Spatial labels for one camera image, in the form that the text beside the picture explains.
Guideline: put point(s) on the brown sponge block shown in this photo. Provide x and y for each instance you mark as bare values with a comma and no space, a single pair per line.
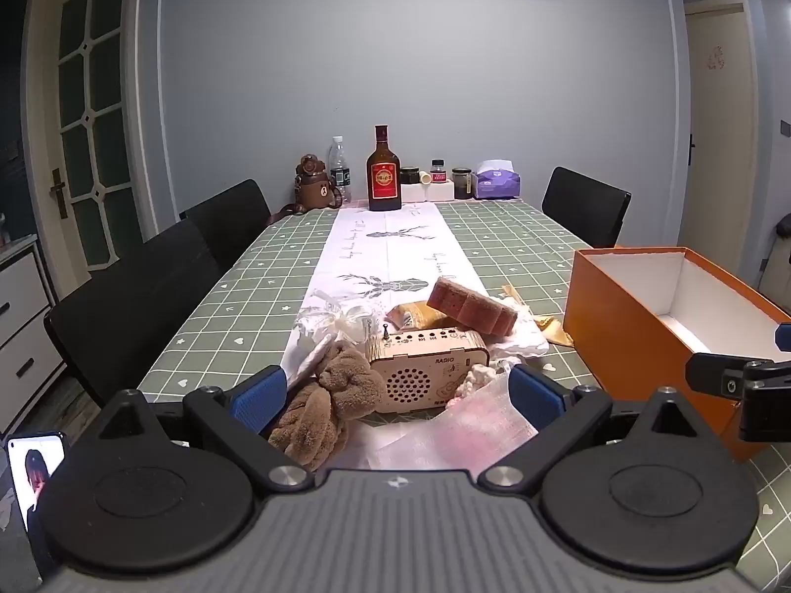
469,309

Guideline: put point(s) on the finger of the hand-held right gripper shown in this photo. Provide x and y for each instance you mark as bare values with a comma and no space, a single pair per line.
717,374
783,335

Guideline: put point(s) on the plain cream door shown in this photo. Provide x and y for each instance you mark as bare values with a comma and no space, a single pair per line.
717,136

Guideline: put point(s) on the green checked tablecloth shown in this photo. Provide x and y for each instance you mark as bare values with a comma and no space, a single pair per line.
247,290

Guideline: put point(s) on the dark glass jar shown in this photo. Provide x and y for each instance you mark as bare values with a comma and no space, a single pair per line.
462,184

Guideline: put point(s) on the white deer-print table runner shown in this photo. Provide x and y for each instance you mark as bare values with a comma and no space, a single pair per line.
395,247

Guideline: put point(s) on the smartphone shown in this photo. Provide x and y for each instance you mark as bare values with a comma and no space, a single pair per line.
28,482

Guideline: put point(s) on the yellow snack packet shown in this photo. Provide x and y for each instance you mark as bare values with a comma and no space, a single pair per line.
414,314

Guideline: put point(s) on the white drawer cabinet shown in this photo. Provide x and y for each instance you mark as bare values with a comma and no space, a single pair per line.
18,321

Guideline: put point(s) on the white glass-paned door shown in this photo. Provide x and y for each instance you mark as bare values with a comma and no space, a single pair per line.
92,105

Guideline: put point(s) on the yellow cloth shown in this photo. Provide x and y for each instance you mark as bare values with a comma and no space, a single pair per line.
556,330

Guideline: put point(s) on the brown bear flask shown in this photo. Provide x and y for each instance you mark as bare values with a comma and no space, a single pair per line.
312,188

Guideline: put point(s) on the brown plush toy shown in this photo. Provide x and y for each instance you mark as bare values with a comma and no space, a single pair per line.
333,395

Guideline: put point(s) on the wooden radio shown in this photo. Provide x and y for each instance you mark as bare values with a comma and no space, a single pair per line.
420,383

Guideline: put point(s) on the small black-lidded jar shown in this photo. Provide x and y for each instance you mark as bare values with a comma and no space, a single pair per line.
410,176

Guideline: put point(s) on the small ink bottle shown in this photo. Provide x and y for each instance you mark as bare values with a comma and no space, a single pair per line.
438,173

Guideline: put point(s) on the white flat box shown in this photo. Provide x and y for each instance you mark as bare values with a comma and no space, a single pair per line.
426,193

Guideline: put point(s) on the black chair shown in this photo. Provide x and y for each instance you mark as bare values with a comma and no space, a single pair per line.
136,302
228,222
584,204

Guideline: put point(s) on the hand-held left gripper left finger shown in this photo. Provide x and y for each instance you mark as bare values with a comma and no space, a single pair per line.
256,398

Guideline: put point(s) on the orange cardboard box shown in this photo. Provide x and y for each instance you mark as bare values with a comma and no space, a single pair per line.
618,321

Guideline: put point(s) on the pink plastic bag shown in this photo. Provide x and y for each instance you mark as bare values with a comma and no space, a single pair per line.
469,432

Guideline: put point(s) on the brown liquor bottle red label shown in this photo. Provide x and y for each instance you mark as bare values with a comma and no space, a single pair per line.
384,179

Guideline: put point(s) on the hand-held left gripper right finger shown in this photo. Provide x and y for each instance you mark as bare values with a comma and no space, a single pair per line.
534,395

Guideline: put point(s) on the purple tissue pack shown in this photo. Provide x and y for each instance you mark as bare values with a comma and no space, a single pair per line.
497,182

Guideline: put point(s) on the clear water bottle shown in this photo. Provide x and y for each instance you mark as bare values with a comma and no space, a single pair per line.
338,173

